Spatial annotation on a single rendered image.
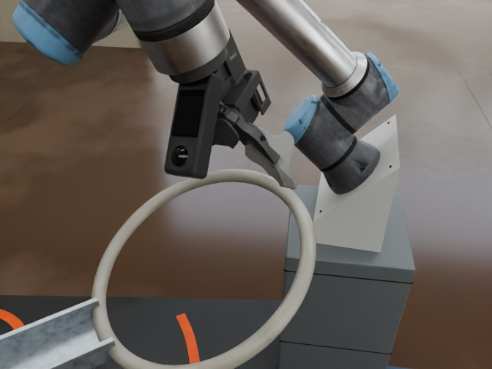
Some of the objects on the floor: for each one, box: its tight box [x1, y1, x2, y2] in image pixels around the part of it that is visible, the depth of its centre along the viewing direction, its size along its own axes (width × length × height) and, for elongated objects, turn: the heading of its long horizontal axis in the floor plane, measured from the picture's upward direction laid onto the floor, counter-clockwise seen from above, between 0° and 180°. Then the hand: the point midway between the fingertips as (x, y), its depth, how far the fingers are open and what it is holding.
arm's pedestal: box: [277, 185, 416, 369], centre depth 188 cm, size 50×50×85 cm
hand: (246, 184), depth 65 cm, fingers open, 14 cm apart
